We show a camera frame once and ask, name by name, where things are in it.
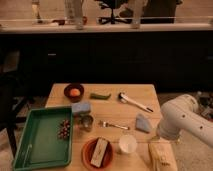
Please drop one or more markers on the yellow banana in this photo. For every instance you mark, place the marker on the yellow banana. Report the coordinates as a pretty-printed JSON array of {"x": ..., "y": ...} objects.
[{"x": 159, "y": 162}]

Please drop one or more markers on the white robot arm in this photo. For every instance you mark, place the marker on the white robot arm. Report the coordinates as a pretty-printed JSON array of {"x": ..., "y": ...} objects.
[{"x": 179, "y": 114}]

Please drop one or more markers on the green plastic tray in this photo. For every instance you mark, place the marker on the green plastic tray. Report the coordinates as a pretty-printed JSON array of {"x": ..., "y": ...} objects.
[{"x": 40, "y": 146}]

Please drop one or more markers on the green pepper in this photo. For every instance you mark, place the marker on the green pepper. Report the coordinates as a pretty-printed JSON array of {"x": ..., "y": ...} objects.
[{"x": 99, "y": 96}]

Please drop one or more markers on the orange fruit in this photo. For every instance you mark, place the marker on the orange fruit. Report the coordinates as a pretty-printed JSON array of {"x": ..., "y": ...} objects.
[{"x": 74, "y": 92}]

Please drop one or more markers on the silver fork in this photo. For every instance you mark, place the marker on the silver fork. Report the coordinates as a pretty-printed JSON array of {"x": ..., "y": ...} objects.
[{"x": 106, "y": 124}]

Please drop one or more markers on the dark red bowl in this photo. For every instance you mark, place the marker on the dark red bowl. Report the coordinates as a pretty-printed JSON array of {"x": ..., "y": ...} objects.
[{"x": 67, "y": 92}]

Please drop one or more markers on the small metal cup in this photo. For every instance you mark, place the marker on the small metal cup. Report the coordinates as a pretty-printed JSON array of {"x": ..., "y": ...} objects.
[{"x": 86, "y": 123}]

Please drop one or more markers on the blue folded cloth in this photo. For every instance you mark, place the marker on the blue folded cloth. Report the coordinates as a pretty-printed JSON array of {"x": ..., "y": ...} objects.
[{"x": 143, "y": 124}]

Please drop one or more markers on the white paper cup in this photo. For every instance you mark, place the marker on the white paper cup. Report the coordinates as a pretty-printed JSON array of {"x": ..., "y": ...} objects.
[{"x": 127, "y": 144}]

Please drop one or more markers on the red grape bunch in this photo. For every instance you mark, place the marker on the red grape bunch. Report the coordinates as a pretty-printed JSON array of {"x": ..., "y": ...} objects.
[{"x": 64, "y": 130}]

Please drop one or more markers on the orange plate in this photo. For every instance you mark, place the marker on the orange plate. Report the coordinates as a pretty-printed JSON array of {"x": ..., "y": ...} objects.
[{"x": 87, "y": 152}]

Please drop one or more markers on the beige wooden block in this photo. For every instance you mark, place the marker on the beige wooden block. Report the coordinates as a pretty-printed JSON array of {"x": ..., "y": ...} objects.
[{"x": 99, "y": 152}]

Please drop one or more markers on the black office chair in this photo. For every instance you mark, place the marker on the black office chair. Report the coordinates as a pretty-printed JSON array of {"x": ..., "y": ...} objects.
[{"x": 112, "y": 5}]

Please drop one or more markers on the dark chair at left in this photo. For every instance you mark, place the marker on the dark chair at left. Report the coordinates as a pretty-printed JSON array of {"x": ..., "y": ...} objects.
[{"x": 9, "y": 107}]

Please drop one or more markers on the white handled brush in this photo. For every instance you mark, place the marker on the white handled brush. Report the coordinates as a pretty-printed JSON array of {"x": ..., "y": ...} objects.
[{"x": 125, "y": 98}]

